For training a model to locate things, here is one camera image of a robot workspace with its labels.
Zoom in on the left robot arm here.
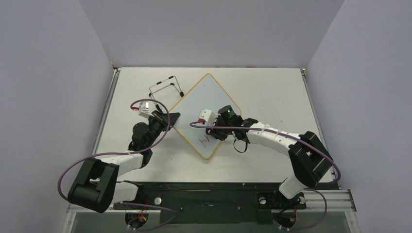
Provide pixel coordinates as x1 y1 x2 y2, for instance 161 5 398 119
67 110 181 213

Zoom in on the black wire easel stand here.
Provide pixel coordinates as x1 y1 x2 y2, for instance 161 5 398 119
148 75 185 100

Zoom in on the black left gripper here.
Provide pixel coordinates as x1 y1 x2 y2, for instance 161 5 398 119
145 110 180 149

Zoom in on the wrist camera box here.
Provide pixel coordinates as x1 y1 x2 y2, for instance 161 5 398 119
131 101 152 119
198 109 218 126

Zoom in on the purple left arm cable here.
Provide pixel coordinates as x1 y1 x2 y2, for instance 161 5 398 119
57 99 178 232

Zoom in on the aluminium frame rail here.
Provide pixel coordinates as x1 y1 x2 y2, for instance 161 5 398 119
67 189 357 213

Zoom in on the yellow framed whiteboard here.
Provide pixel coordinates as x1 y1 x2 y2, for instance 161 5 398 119
172 73 242 160

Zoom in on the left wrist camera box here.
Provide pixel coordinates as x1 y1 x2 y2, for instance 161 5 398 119
131 101 152 119

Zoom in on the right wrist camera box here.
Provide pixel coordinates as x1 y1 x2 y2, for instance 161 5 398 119
198 109 218 126

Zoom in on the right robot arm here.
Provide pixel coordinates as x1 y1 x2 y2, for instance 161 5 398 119
199 105 332 207

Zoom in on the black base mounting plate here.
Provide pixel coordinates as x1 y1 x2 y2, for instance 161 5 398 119
114 182 307 224

